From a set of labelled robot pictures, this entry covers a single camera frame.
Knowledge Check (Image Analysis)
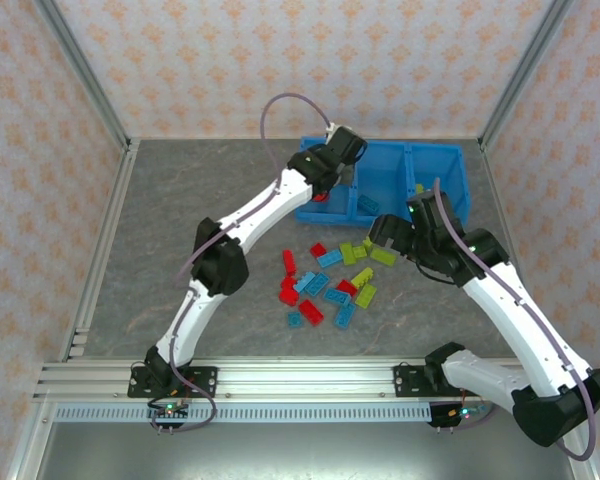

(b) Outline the blue three-compartment plastic bin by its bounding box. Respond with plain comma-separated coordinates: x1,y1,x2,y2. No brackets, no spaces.
293,134,474,235

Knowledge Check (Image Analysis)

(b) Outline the grey metal lower panel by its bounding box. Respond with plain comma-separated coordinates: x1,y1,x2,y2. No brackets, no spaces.
37,422,581,480

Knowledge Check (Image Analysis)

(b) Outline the thin aluminium side rail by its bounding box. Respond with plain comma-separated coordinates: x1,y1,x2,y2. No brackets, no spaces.
479,142,511,239

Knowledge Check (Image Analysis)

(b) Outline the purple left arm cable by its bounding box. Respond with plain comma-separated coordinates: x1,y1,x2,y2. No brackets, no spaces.
149,92,336,436

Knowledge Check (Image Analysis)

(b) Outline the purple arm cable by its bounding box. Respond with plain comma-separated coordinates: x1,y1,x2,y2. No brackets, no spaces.
149,92,336,436
432,177,596,461

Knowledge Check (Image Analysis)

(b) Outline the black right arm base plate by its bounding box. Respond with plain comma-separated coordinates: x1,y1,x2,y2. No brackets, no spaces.
393,363,451,399

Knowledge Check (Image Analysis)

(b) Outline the wide aluminium frame rail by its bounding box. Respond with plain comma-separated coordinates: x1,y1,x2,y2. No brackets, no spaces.
32,355,531,404

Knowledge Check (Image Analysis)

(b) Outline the slotted grey cable duct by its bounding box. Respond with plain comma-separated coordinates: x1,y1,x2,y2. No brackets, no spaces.
54,403,434,425

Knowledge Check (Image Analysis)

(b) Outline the slanted aluminium frame post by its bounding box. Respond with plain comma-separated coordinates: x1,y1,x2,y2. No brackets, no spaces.
479,0,577,149
32,0,134,151

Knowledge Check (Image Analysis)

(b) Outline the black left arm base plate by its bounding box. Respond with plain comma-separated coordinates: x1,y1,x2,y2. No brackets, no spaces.
127,364,219,399

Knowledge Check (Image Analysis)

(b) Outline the aluminium side frame rail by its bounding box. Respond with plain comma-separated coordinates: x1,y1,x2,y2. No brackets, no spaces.
58,138,142,362

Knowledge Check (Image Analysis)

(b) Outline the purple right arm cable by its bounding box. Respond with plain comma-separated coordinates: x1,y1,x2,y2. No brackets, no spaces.
432,177,596,461

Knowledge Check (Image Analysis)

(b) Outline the aluminium frame leg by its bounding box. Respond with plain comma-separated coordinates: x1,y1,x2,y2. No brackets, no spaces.
4,402,56,480
564,439,600,480

